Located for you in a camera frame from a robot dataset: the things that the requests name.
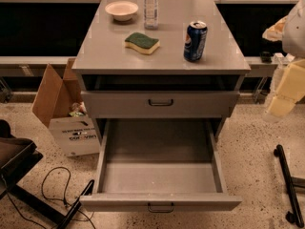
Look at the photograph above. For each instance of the closed grey drawer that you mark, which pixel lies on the closed grey drawer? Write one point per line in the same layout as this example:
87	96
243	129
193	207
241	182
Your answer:
136	104

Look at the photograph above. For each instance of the cardboard box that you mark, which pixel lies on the cardboard box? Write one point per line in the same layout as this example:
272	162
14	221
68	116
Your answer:
59	106

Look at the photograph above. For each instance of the blue pepsi can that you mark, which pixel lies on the blue pepsi can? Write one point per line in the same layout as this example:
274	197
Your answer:
195	40

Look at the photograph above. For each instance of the clear plastic water bottle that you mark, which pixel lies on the clear plastic water bottle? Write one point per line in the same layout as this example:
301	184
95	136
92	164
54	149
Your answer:
151	14

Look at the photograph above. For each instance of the open grey drawer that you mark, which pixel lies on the open grey drawer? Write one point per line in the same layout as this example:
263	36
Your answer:
159	166

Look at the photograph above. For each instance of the green yellow sponge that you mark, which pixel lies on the green yellow sponge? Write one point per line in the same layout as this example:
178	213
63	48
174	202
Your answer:
142	43

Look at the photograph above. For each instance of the black chair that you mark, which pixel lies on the black chair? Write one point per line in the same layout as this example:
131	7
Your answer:
17	157

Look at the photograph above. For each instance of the white bowl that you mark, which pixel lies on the white bowl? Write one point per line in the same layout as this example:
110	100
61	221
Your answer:
121	10

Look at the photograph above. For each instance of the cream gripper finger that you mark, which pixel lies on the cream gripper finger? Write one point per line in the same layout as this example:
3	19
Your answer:
287	88

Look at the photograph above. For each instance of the grey drawer cabinet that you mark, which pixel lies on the grey drawer cabinet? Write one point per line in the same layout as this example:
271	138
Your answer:
105	64

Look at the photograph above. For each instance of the black power adapter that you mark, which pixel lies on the black power adapter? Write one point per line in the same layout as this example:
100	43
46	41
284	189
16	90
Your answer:
266	57

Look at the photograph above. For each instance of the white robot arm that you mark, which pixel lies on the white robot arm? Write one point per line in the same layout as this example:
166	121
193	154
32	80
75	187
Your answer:
291	31

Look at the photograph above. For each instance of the black stand base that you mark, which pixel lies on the black stand base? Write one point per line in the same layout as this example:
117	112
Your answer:
294	216

